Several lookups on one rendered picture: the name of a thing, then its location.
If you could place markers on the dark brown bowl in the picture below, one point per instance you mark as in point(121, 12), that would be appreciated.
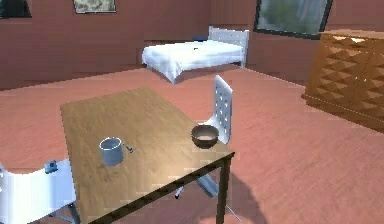
point(204, 136)

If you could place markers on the white perforated chair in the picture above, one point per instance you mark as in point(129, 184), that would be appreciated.
point(222, 106)

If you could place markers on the white bed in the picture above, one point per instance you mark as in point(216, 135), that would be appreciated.
point(193, 55)

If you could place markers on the brown wooden table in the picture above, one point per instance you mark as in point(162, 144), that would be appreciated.
point(133, 126)

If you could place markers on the blue pillow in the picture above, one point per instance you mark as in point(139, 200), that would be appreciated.
point(201, 38)

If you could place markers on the grey metal cup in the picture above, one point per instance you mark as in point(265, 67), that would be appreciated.
point(111, 151)

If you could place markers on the dark framed window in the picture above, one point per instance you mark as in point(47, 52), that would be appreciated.
point(291, 16)

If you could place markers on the brown wooden dresser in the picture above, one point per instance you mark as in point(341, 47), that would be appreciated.
point(350, 80)

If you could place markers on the white cloth chair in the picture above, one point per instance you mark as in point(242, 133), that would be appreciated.
point(33, 193)

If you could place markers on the dark framed picture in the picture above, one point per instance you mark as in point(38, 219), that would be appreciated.
point(14, 8)

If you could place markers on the framed wall picture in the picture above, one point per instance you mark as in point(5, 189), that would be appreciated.
point(94, 5)

